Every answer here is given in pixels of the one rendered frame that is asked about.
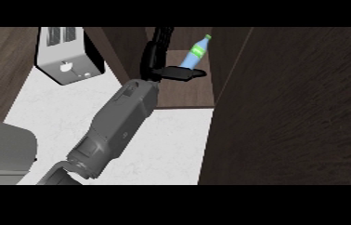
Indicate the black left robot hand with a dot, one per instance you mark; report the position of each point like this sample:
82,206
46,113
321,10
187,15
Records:
152,61

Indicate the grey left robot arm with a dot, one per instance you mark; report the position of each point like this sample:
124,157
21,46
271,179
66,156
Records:
119,120

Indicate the blue water bottle green label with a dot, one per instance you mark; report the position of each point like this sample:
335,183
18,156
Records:
195,53

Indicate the brown wooden cabinet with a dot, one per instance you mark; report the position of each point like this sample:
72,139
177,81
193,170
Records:
184,92

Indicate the dark wooden cabinet door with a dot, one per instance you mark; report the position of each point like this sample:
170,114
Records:
285,111

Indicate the white toaster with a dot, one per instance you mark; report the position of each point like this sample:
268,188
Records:
63,56

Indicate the dark wooden panel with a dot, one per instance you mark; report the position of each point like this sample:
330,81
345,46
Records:
13,67

